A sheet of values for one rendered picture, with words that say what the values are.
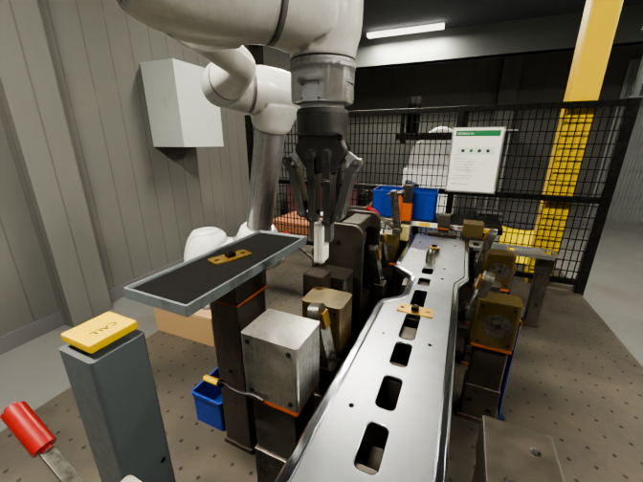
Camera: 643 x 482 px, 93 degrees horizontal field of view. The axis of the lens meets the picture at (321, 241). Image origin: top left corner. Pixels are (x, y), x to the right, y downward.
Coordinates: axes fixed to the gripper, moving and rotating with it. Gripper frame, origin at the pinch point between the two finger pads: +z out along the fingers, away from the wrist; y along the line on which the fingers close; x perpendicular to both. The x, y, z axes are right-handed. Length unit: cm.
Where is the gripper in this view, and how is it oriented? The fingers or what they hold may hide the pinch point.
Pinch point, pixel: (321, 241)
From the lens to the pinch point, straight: 50.2
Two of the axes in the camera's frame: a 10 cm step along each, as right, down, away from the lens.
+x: 3.9, -3.0, 8.7
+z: -0.1, 9.5, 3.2
